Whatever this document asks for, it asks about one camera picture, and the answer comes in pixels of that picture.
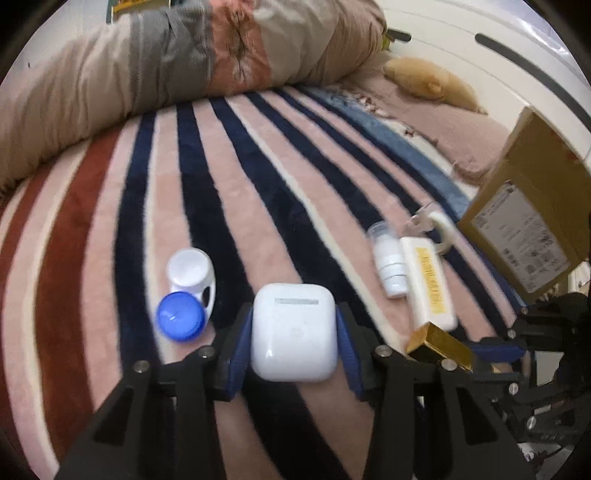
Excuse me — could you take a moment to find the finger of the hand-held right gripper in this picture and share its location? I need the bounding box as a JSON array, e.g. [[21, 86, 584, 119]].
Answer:
[[480, 369, 561, 432], [471, 295, 580, 370]]

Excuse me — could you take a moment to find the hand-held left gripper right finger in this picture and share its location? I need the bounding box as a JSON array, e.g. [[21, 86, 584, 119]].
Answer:
[[335, 302, 542, 480]]

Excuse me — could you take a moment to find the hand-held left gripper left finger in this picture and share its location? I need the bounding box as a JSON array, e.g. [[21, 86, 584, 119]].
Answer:
[[54, 302, 254, 480]]

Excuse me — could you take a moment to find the white earbud case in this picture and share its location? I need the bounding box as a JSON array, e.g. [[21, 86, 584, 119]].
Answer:
[[250, 282, 339, 383]]

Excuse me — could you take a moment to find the gold bar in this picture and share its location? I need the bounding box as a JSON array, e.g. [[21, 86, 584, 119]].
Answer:
[[406, 323, 474, 372]]

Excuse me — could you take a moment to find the white and blue lens case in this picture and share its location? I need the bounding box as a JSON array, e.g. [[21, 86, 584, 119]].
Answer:
[[156, 248, 217, 343]]

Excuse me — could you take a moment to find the white box with yellow label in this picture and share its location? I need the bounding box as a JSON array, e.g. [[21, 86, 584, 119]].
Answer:
[[399, 236, 459, 332]]

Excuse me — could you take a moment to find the small white bottle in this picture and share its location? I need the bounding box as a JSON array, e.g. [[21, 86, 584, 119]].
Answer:
[[368, 222, 410, 299]]

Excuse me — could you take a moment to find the white tape roll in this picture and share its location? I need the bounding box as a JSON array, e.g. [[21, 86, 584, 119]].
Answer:
[[424, 210, 458, 254]]

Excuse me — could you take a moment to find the metal nail clipper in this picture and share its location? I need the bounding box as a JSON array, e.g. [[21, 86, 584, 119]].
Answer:
[[405, 203, 435, 238]]

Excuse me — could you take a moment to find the cardboard box with label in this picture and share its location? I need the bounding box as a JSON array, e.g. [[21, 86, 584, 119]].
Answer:
[[457, 107, 591, 304]]

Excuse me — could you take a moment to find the striped plush blanket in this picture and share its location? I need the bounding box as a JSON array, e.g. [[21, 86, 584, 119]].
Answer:
[[0, 85, 525, 480]]

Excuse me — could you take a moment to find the pink bed sheet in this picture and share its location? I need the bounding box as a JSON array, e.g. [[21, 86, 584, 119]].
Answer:
[[318, 51, 513, 186]]

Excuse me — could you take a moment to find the yellow plush toy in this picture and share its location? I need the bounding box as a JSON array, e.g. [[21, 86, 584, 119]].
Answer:
[[383, 56, 488, 114]]

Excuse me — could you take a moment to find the beige and grey duvet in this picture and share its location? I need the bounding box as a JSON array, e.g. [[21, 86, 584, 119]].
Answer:
[[0, 0, 387, 188]]

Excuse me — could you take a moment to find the white wardrobe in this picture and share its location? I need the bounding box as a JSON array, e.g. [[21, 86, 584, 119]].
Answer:
[[375, 0, 591, 162]]

